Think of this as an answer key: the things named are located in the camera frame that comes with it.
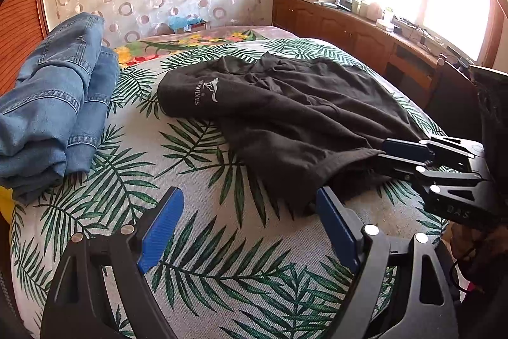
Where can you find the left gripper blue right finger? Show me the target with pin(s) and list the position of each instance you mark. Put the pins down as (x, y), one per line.
(343, 228)

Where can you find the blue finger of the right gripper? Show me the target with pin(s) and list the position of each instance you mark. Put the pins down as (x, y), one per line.
(408, 150)
(397, 168)

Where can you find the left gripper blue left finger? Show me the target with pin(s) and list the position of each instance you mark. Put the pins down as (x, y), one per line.
(156, 227)

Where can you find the black shorts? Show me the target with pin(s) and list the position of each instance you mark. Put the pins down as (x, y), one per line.
(299, 125)

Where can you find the person's right hand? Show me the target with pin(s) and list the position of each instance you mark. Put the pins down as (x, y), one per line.
(478, 252)

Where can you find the palm leaf print blanket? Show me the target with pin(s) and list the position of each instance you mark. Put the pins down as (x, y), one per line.
(240, 264)

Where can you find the wooden sideboard cabinet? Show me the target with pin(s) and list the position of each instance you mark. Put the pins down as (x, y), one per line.
(403, 63)

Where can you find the yellow pillow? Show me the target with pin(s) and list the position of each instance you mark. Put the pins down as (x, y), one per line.
(7, 204)

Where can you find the folded blue jeans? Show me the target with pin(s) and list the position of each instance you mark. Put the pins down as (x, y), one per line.
(53, 119)

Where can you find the floral bed sheet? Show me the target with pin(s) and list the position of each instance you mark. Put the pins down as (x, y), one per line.
(158, 46)

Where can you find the wooden slatted wardrobe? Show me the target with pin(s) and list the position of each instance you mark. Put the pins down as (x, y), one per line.
(23, 27)

